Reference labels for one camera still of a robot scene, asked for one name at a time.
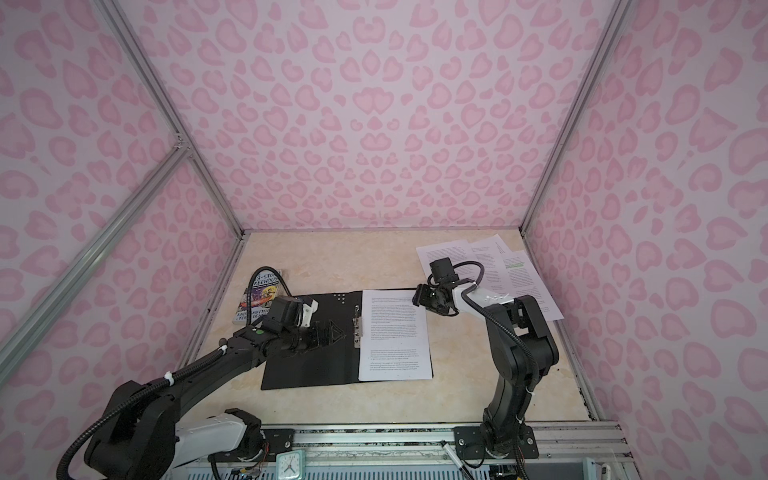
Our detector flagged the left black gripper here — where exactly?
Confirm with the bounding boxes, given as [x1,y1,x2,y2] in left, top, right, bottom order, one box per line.
[282,318,346,353]

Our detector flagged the white printed sheet back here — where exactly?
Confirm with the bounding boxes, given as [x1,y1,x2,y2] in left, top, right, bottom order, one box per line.
[416,240,481,286]

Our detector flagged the aluminium diagonal frame bar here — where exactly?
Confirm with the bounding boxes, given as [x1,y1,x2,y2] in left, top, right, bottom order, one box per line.
[1,142,189,385]

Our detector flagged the colourful paperback book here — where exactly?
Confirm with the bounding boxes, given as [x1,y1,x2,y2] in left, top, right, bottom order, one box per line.
[233,266,285,326]

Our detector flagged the white sheet green header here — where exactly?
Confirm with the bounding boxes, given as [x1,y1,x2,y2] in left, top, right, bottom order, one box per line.
[502,251,564,322]

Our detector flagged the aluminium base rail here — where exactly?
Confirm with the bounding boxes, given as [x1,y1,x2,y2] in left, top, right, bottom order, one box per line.
[110,421,640,480]

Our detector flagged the small white desk clock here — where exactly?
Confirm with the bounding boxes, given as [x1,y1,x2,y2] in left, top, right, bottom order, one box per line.
[275,450,306,480]

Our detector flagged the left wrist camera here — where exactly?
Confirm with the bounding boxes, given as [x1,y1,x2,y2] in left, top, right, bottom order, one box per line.
[261,296,319,334]

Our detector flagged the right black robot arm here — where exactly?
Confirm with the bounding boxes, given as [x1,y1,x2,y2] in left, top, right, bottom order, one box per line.
[413,257,559,460]

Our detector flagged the black file folder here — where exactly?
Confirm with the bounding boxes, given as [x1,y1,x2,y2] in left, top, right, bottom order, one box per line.
[261,289,433,391]

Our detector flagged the white printed sheet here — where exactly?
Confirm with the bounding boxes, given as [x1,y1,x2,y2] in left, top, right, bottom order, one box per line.
[470,234,514,294]
[358,290,433,382]
[416,240,481,286]

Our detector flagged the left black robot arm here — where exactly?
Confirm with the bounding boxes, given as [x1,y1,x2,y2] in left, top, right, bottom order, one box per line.
[55,293,346,479]

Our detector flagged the black pen on rail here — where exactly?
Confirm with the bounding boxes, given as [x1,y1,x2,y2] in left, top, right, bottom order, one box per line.
[441,441,474,480]

